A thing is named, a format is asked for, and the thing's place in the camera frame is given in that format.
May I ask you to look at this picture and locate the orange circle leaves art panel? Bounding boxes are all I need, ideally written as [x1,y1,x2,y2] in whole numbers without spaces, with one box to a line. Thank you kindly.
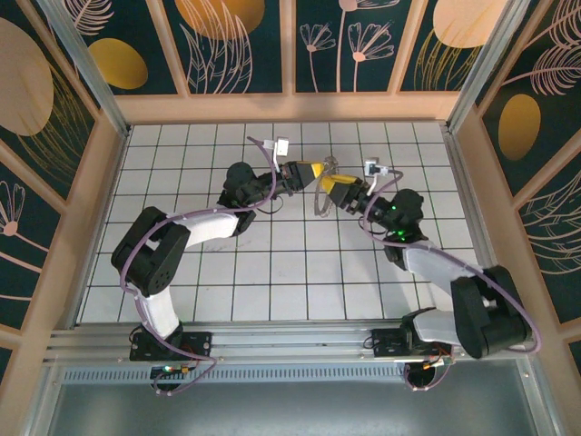
[165,0,285,96]

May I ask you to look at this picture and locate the slotted cable duct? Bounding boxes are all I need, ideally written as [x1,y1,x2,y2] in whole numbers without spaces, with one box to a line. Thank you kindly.
[61,366,408,383]

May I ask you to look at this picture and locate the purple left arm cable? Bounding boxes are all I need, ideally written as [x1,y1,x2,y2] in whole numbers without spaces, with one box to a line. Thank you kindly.
[118,134,279,400]

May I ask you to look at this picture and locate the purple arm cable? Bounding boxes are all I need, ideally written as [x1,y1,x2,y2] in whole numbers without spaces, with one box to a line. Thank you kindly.
[118,134,279,400]
[360,170,544,392]

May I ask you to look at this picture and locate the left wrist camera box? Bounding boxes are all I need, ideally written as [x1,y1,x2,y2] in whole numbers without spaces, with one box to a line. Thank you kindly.
[262,134,292,156]

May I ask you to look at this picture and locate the feather leaves art panel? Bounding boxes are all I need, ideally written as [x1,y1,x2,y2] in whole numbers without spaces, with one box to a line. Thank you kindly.
[515,167,581,326]

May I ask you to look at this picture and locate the pink flowers art panel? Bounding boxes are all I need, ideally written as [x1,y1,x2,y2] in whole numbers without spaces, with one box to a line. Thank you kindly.
[292,0,417,95]

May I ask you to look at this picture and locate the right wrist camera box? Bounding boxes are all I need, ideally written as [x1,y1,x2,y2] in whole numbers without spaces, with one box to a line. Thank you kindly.
[364,157,392,178]

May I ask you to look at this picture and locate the small circuit board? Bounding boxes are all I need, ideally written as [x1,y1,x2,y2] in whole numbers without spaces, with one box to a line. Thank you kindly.
[419,352,456,370]
[151,362,197,378]

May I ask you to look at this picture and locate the aluminium corner post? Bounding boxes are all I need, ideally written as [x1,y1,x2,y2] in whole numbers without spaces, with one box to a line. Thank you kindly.
[35,0,133,137]
[447,0,535,133]

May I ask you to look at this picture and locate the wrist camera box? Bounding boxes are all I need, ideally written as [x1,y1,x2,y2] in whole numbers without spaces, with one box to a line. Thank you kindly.
[364,157,392,178]
[262,134,292,156]

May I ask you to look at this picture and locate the yellow oval feather art panel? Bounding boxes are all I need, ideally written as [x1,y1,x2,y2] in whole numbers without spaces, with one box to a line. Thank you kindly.
[54,0,187,96]
[474,0,581,199]

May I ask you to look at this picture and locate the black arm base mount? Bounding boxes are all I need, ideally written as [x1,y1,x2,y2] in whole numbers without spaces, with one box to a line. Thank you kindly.
[129,324,214,362]
[370,326,455,364]

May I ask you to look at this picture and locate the clear plastic bag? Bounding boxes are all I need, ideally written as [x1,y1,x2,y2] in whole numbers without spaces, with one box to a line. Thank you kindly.
[310,154,342,220]

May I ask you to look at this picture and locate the aluminium side rail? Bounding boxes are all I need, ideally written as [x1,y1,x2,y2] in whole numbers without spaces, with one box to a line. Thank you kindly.
[70,126,131,331]
[440,121,491,322]

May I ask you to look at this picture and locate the grey metal sheet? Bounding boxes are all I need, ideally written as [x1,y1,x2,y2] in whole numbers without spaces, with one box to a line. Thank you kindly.
[26,358,559,436]

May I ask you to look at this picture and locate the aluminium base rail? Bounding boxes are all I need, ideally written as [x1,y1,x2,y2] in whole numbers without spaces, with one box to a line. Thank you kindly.
[43,320,539,364]

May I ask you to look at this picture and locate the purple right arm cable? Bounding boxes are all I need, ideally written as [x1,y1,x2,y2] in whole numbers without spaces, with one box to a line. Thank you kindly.
[360,170,544,392]

